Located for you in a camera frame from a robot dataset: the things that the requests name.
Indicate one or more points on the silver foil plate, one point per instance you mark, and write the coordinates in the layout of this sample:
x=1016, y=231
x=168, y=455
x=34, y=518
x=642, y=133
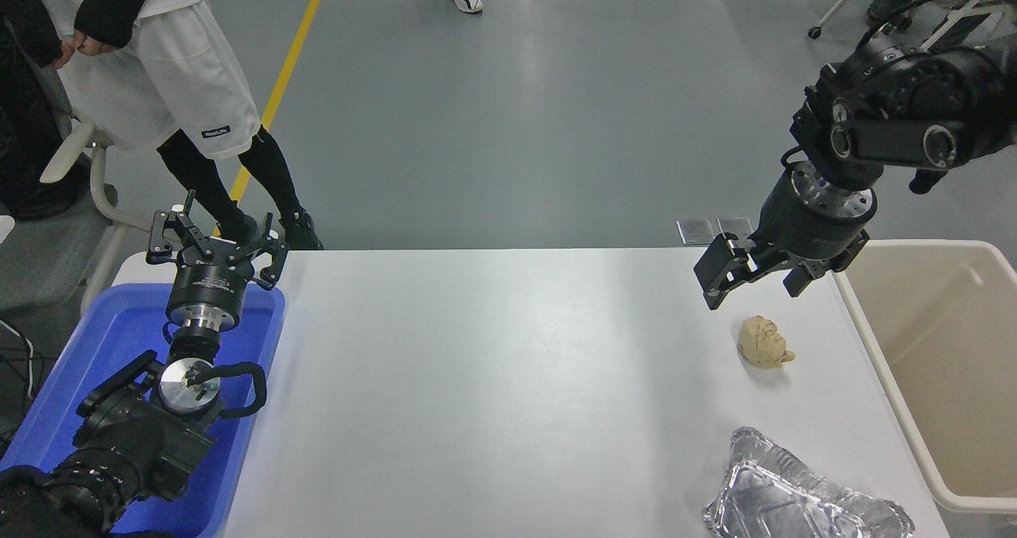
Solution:
x=794, y=498

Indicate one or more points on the white wheeled chair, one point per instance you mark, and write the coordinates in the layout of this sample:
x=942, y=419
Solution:
x=834, y=5

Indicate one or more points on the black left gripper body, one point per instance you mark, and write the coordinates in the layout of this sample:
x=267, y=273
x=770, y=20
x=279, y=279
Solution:
x=205, y=285

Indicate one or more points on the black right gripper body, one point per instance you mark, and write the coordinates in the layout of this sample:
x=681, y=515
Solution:
x=802, y=232

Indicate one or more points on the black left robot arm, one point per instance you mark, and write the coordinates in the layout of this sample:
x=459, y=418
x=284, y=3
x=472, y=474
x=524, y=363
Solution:
x=143, y=443

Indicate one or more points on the grey office chair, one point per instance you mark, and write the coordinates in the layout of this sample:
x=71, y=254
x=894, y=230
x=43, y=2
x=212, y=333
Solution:
x=48, y=260

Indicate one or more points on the blue plastic tray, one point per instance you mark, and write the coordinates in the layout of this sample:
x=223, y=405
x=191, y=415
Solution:
x=119, y=323

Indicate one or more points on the metal floor cover plate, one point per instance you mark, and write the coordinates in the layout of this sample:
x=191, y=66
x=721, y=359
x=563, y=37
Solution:
x=691, y=230
x=735, y=225

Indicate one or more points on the person's hand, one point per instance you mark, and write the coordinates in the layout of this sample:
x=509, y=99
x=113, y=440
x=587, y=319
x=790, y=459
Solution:
x=65, y=53
x=94, y=47

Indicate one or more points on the crumpled tan paper ball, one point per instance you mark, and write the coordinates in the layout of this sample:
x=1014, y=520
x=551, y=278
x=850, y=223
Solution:
x=764, y=343

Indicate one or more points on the large pale bin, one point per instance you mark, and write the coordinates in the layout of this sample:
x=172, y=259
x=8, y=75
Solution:
x=922, y=299

